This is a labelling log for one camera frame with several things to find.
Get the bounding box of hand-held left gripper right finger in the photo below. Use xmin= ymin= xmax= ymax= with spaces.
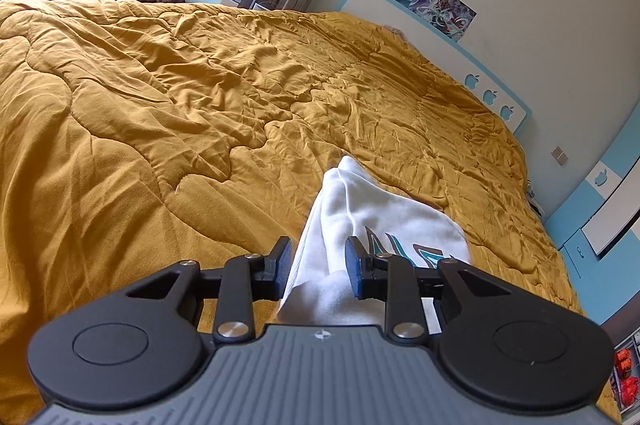
xmin=345 ymin=236 xmax=523 ymax=342

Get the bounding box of white board with black frame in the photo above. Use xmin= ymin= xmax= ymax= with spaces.
xmin=580 ymin=170 xmax=640 ymax=262

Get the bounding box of mustard yellow quilt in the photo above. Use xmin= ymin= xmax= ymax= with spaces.
xmin=0 ymin=0 xmax=617 ymax=412

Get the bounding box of blue and white wardrobe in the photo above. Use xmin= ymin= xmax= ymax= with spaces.
xmin=542 ymin=112 xmax=640 ymax=333

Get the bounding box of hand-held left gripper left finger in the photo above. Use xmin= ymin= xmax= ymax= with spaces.
xmin=120 ymin=236 xmax=294 ymax=342

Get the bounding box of box of red items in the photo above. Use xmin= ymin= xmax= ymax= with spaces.
xmin=612 ymin=334 xmax=640 ymax=417

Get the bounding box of white sweatshirt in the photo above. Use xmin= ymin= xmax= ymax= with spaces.
xmin=275 ymin=155 xmax=474 ymax=327

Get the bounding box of white and blue headboard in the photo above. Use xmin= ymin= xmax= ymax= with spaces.
xmin=340 ymin=0 xmax=532 ymax=137

